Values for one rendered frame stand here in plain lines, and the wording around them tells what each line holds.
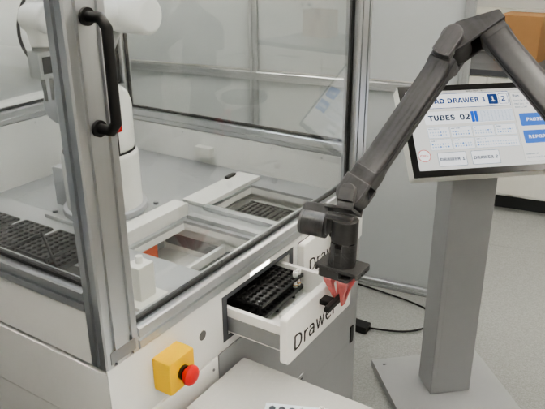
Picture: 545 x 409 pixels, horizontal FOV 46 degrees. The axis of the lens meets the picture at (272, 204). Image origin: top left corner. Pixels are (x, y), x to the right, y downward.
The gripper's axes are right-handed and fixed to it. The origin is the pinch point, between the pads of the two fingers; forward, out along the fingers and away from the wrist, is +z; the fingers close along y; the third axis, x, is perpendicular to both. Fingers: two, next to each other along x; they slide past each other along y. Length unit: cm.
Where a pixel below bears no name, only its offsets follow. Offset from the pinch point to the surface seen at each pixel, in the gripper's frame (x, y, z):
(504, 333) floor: -151, -10, 86
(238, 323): 15.7, 16.2, 3.4
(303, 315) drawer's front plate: 10.8, 3.0, -0.7
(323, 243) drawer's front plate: -24.1, 17.4, 0.0
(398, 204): -161, 49, 41
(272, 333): 15.7, 7.6, 2.8
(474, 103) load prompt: -93, 2, -27
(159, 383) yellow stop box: 39.5, 17.5, 4.8
